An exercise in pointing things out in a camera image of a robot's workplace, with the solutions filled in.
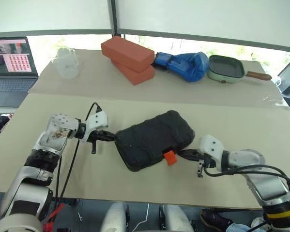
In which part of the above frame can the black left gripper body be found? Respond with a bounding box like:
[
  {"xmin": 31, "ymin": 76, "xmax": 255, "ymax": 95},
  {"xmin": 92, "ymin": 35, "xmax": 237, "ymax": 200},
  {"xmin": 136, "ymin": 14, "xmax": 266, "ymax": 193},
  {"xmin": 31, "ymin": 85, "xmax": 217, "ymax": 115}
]
[{"xmin": 88, "ymin": 130, "xmax": 105, "ymax": 154}]

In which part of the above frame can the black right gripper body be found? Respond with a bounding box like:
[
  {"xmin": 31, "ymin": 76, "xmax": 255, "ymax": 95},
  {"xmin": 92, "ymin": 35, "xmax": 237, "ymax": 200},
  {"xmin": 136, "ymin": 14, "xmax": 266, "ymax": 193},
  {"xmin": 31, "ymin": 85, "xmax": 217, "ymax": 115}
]
[{"xmin": 194, "ymin": 150, "xmax": 213, "ymax": 179}]

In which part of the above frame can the black plastic tool case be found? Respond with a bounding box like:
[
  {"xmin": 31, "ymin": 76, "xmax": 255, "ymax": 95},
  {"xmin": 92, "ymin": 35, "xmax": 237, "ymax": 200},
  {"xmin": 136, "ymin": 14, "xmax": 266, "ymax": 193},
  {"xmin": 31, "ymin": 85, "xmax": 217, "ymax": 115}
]
[{"xmin": 113, "ymin": 110, "xmax": 196, "ymax": 173}]

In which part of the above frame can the beige table cover sheet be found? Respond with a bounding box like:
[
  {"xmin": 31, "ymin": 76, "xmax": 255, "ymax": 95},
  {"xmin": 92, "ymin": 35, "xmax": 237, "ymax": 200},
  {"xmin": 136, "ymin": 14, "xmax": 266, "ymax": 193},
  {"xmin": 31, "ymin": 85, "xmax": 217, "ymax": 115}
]
[
  {"xmin": 28, "ymin": 48, "xmax": 290, "ymax": 112},
  {"xmin": 0, "ymin": 93, "xmax": 290, "ymax": 210}
]

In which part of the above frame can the black shoe orange sole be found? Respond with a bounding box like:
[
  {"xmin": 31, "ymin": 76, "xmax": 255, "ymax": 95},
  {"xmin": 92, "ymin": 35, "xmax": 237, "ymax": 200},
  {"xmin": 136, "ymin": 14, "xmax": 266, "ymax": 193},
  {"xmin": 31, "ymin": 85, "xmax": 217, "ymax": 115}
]
[{"xmin": 199, "ymin": 208, "xmax": 233, "ymax": 232}]

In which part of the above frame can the white rounded leg shell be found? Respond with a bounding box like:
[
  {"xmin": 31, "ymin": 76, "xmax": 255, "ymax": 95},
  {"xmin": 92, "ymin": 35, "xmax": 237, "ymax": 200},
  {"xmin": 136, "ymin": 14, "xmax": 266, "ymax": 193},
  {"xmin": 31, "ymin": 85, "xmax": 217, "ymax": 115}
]
[
  {"xmin": 103, "ymin": 202, "xmax": 131, "ymax": 232},
  {"xmin": 158, "ymin": 204, "xmax": 194, "ymax": 232}
]

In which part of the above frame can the red brick block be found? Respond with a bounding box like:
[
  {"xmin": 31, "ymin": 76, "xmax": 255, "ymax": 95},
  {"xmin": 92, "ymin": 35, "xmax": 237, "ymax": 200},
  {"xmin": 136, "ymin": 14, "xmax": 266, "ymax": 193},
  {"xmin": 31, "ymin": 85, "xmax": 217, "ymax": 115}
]
[
  {"xmin": 101, "ymin": 36, "xmax": 156, "ymax": 73},
  {"xmin": 110, "ymin": 58, "xmax": 156, "ymax": 86}
]

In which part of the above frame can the clear plastic measuring cup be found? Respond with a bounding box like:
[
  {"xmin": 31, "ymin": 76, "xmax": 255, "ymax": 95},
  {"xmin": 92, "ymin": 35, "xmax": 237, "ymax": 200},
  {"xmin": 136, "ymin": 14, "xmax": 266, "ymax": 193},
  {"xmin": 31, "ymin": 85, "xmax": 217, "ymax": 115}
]
[{"xmin": 49, "ymin": 47, "xmax": 82, "ymax": 80}]

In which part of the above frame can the blue boxing glove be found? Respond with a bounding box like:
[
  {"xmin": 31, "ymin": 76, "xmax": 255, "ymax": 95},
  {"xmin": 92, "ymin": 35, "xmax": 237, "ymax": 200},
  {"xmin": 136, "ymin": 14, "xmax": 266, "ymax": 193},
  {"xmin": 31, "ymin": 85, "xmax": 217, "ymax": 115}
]
[{"xmin": 151, "ymin": 51, "xmax": 210, "ymax": 83}]

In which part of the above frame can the green square electric pan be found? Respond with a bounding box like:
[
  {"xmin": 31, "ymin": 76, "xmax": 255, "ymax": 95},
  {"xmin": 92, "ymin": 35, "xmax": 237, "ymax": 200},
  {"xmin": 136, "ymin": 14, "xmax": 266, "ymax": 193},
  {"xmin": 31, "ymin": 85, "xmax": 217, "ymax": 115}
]
[{"xmin": 206, "ymin": 55, "xmax": 273, "ymax": 85}]

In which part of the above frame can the grey laptop computer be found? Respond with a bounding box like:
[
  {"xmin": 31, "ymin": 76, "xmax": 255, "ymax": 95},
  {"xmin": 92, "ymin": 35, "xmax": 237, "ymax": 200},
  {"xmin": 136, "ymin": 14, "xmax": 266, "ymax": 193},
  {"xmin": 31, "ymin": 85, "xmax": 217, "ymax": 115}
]
[{"xmin": 0, "ymin": 36, "xmax": 40, "ymax": 107}]

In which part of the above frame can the dark framed panel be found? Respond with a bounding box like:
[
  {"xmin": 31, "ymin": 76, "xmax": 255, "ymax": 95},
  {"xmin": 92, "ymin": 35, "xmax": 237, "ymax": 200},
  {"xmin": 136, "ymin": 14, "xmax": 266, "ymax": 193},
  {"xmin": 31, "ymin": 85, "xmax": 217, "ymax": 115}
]
[{"xmin": 277, "ymin": 52, "xmax": 290, "ymax": 98}]

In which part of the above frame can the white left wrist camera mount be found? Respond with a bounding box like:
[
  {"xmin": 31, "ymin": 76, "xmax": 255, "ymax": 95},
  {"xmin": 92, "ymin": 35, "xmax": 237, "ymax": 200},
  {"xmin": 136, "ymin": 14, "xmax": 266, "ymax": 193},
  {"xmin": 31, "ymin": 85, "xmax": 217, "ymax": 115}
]
[{"xmin": 85, "ymin": 112, "xmax": 110, "ymax": 143}]

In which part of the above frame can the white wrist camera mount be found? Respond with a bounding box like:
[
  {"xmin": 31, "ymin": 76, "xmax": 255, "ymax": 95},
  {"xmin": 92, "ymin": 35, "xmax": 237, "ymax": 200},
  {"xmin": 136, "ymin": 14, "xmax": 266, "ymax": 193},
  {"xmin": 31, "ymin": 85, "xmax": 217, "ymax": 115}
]
[
  {"xmin": 85, "ymin": 112, "xmax": 110, "ymax": 143},
  {"xmin": 197, "ymin": 134, "xmax": 225, "ymax": 168}
]

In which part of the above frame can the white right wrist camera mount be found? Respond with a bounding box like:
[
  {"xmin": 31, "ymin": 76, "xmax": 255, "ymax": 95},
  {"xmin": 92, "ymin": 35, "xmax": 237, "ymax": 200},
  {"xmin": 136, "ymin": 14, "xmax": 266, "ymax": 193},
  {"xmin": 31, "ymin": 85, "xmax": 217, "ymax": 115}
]
[{"xmin": 197, "ymin": 134, "xmax": 225, "ymax": 168}]

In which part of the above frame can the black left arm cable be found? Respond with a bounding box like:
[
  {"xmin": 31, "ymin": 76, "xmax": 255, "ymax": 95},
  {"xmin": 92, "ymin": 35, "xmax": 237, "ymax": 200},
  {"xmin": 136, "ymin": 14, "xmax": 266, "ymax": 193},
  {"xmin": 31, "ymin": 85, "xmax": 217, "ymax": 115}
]
[{"xmin": 54, "ymin": 102, "xmax": 102, "ymax": 206}]

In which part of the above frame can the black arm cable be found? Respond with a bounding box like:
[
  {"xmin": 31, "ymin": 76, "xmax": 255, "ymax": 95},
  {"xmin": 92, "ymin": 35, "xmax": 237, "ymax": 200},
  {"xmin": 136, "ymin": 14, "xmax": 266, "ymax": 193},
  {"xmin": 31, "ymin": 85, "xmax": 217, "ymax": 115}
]
[
  {"xmin": 203, "ymin": 165, "xmax": 290, "ymax": 194},
  {"xmin": 54, "ymin": 102, "xmax": 102, "ymax": 206}
]

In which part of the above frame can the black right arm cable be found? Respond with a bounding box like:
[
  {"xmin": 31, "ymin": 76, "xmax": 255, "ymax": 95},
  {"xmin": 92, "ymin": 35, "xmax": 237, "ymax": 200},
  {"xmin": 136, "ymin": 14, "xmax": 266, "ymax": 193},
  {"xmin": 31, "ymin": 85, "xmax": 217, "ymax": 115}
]
[{"xmin": 203, "ymin": 165, "xmax": 290, "ymax": 194}]

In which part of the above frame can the grey window frame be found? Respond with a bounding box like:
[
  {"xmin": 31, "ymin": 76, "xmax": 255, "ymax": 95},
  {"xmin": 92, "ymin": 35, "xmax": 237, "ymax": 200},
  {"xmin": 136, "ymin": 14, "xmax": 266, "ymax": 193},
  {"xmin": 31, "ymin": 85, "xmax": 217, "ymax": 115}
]
[{"xmin": 0, "ymin": 0, "xmax": 290, "ymax": 54}]

